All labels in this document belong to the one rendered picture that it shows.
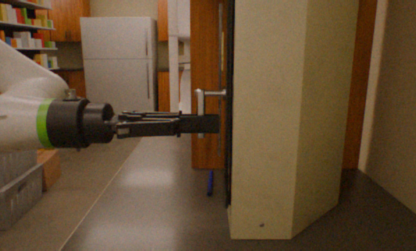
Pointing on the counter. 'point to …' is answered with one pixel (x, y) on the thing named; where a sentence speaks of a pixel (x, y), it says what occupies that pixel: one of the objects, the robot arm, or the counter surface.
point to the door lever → (205, 102)
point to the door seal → (231, 102)
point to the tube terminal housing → (288, 113)
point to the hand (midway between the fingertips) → (199, 123)
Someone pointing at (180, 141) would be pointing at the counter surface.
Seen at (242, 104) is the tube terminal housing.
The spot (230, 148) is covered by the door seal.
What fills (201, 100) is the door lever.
